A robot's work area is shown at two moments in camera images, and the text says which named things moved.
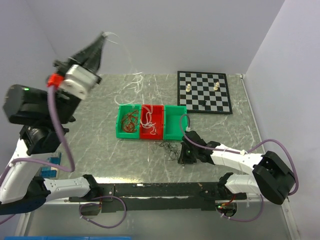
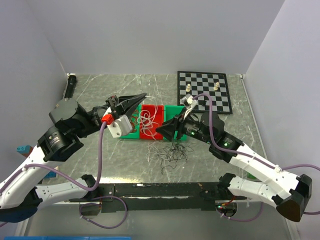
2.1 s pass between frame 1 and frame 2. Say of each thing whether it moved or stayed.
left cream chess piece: stayed
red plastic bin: stayed
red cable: stayed
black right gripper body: moved
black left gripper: moved
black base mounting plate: stayed
